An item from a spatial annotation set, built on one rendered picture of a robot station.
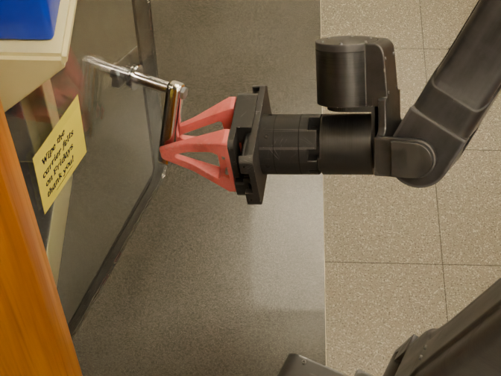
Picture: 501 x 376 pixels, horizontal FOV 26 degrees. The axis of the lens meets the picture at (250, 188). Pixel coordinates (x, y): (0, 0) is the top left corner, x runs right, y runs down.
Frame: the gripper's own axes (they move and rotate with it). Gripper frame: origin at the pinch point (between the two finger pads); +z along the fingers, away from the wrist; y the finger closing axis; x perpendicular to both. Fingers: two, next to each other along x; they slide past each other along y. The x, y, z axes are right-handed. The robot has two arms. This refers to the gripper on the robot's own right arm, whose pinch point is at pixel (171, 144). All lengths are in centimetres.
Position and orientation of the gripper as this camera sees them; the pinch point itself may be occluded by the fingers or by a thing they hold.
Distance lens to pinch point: 105.2
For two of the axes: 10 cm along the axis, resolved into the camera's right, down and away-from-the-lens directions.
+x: 1.4, 6.7, 7.3
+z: -9.8, -0.1, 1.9
